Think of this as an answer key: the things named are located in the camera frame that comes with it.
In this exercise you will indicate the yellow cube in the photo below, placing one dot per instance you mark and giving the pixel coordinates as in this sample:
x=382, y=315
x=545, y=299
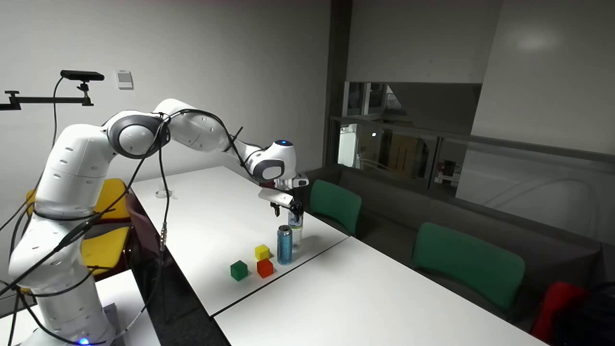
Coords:
x=262, y=251

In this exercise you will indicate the red cube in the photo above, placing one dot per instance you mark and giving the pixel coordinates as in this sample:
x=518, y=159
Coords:
x=266, y=267

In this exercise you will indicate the blue drink can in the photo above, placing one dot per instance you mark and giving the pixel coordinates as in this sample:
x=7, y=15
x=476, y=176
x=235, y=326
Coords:
x=285, y=246

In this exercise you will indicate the yellow box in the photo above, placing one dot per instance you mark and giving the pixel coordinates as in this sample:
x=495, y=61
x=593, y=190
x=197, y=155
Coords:
x=107, y=246

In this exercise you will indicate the grey upholstered bench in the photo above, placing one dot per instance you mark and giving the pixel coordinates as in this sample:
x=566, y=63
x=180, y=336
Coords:
x=397, y=203

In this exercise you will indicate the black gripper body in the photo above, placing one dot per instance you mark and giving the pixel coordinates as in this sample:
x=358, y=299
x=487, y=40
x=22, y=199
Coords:
x=291, y=194

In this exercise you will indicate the clear plastic water bottle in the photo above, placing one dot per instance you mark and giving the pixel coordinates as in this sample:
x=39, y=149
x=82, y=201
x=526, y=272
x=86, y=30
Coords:
x=297, y=234

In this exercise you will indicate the green cube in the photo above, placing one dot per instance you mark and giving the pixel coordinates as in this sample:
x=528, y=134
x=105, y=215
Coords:
x=239, y=269

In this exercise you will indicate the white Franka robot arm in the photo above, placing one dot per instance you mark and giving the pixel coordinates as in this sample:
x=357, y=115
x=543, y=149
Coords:
x=70, y=165

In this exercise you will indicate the large green chair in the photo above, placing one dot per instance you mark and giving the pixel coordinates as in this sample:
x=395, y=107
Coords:
x=468, y=261

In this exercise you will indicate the white wall switch plate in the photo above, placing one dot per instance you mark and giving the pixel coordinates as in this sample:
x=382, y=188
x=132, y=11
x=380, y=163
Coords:
x=126, y=78

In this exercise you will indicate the red chair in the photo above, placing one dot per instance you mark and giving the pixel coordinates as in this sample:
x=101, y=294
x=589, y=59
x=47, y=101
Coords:
x=558, y=307

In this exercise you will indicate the black stereo camera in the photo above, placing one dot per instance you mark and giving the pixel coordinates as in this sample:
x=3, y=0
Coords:
x=82, y=74

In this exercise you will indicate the small green chair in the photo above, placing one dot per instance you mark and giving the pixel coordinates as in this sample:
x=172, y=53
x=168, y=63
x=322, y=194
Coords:
x=337, y=203

